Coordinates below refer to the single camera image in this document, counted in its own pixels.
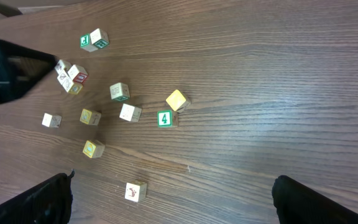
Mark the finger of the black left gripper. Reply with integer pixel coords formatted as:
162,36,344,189
0,39,57,105

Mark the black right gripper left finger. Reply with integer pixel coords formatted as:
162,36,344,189
0,171,75,224

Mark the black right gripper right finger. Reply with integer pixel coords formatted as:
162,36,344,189
272,175,358,224

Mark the bird picture blue-sided block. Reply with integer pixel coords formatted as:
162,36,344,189
124,180,147,202

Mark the green-sided number five block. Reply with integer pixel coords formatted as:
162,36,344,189
109,83,131,101

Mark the small plain wooden block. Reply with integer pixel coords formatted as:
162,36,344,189
55,60,72,74

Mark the teal-sided picture wooden block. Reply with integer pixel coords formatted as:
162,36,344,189
42,113,62,128

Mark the yellow-sided picture wooden block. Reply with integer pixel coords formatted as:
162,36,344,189
57,70,83,95

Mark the yellow number two block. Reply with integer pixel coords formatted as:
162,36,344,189
83,140,105,159

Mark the red U wooden block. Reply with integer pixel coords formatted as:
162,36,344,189
68,65,89,84

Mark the green letter wooden block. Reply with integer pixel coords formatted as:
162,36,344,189
80,34,98,52

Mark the yellow umbrella wooden block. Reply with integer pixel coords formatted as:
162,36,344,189
80,108,102,126

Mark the green R wooden block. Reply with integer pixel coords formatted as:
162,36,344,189
90,28,109,49

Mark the red-sided wooden block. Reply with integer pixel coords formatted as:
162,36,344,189
119,103,142,122

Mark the green number four block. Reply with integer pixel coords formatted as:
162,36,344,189
157,110,178,128

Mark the yellow-top tilted wooden block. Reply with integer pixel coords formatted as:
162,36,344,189
166,90,191,113

